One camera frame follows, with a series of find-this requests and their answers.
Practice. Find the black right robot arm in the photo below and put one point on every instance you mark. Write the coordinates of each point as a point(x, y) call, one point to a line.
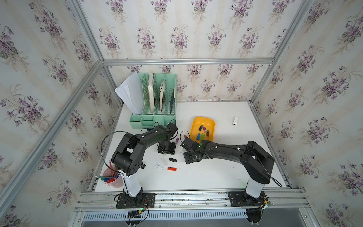
point(258, 163)

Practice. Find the white usb drive lower left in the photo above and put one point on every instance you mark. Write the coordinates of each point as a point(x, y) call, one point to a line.
point(159, 167)

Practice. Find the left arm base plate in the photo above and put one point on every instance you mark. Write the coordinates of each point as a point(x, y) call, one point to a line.
point(142, 200)

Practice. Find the aluminium front rail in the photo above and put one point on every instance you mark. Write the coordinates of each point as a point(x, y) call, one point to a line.
point(191, 200)

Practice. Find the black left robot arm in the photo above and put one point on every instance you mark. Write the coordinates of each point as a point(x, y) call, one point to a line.
point(128, 156)

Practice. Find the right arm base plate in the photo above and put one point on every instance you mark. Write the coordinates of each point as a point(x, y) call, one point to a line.
point(242, 199)

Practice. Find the green desk file organizer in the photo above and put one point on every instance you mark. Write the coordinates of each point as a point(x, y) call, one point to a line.
point(160, 101)

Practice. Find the white paper stack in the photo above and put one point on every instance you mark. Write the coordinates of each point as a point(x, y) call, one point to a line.
point(131, 93)

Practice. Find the yellow plastic storage box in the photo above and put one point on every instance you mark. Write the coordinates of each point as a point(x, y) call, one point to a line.
point(206, 122)

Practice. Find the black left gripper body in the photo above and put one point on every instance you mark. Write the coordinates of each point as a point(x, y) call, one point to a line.
point(168, 148)

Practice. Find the pink pen cup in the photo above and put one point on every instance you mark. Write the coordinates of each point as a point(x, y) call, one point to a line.
point(111, 177)

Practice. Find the white usb drive middle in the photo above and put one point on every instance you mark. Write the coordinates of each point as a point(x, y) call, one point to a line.
point(164, 161)

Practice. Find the white usb drive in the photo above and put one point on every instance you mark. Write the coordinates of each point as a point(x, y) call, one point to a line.
point(159, 167)
point(164, 161)

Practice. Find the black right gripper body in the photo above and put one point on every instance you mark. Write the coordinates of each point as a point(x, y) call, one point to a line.
point(189, 157)

